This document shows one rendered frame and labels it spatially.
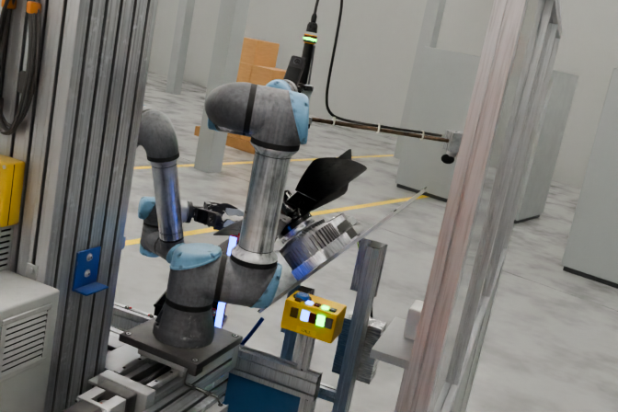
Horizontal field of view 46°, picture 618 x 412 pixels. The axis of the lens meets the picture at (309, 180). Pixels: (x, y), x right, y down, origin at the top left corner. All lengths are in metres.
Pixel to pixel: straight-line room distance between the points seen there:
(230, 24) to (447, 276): 7.67
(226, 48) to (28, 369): 7.26
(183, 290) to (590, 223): 6.26
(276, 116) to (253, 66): 9.15
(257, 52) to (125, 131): 9.22
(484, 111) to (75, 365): 1.13
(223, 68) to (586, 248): 4.39
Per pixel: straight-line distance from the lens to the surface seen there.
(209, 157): 8.76
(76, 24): 1.49
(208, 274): 1.77
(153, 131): 2.18
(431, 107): 9.98
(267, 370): 2.27
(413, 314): 2.60
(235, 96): 1.66
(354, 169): 2.47
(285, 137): 1.67
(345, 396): 2.74
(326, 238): 2.53
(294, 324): 2.15
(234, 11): 8.60
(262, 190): 1.71
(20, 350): 1.54
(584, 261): 7.79
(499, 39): 1.03
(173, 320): 1.82
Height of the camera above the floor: 1.82
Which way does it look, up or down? 11 degrees down
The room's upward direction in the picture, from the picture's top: 11 degrees clockwise
